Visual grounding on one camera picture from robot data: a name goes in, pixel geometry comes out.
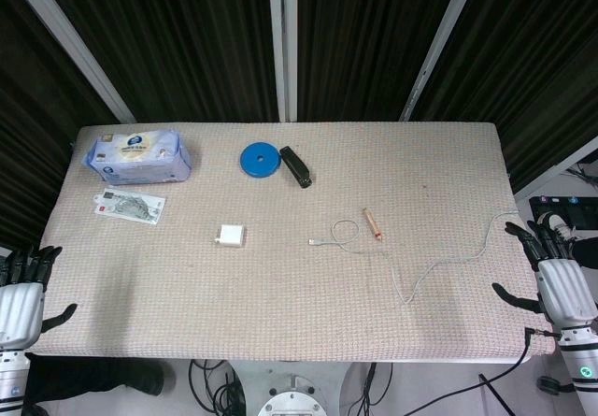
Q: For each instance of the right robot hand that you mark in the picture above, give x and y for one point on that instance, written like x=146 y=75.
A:
x=563 y=290

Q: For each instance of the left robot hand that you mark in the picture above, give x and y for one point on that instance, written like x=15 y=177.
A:
x=18 y=308

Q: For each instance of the white power adapter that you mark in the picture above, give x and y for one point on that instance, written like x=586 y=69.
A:
x=232 y=235

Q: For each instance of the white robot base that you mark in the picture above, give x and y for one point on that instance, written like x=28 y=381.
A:
x=292 y=395

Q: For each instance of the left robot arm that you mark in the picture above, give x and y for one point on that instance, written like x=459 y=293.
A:
x=11 y=378

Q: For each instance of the white shoe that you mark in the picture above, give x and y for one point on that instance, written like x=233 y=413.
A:
x=558 y=223

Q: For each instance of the black device with stickers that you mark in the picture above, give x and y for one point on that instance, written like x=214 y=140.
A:
x=581 y=210

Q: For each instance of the black shoe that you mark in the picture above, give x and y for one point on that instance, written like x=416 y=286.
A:
x=147 y=378

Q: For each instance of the blue tissue pack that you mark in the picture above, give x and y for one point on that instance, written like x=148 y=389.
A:
x=138 y=156

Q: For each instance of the small wooden stick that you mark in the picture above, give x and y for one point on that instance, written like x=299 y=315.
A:
x=372 y=223

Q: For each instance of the beige waffle table cloth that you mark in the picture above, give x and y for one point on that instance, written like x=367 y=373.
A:
x=289 y=294

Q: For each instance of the blue round disc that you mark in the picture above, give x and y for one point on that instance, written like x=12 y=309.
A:
x=259 y=161

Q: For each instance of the black stapler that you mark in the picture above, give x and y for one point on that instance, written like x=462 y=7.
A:
x=295 y=166

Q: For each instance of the black ribbed curtain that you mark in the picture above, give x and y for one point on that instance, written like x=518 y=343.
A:
x=187 y=37

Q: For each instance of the grey metal frame post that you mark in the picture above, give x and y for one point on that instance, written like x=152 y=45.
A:
x=70 y=37
x=441 y=42
x=283 y=42

